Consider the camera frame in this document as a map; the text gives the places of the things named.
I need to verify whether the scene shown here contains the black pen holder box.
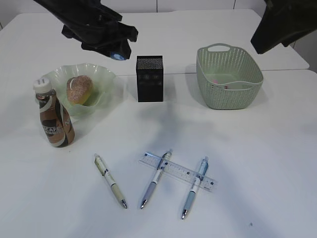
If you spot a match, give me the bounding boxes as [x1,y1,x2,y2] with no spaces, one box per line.
[136,56,164,102]

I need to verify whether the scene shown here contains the green plastic basket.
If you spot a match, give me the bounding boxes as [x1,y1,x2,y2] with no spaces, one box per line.
[196,43,264,110]

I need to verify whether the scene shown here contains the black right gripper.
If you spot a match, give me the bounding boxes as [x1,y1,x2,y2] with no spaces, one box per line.
[251,0,317,54]

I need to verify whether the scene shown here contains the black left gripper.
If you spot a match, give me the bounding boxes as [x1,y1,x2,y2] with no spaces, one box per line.
[62,4,138,60]

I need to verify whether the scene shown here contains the grey blue pen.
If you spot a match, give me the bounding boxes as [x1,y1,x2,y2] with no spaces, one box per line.
[140,149,172,209]

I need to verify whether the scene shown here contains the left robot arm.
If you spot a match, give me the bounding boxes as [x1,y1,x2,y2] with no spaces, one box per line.
[36,0,138,60]

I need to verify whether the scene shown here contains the clear plastic ruler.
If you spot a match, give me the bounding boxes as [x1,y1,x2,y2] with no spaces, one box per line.
[139,156,217,191]

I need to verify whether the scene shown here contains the beige pen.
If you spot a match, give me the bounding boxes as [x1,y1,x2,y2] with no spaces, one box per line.
[94,154,128,209]

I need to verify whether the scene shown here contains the green glass wavy plate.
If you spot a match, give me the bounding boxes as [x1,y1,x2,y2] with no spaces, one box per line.
[43,63,115,117]

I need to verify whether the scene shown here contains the Nescafe coffee bottle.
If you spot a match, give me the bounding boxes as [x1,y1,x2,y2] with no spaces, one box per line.
[33,77,75,148]

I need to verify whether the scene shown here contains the bread roll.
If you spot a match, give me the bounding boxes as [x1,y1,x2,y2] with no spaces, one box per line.
[66,75,94,105]

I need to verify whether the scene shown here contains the light blue pen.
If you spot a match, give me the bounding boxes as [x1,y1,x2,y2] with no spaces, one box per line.
[181,157,209,220]

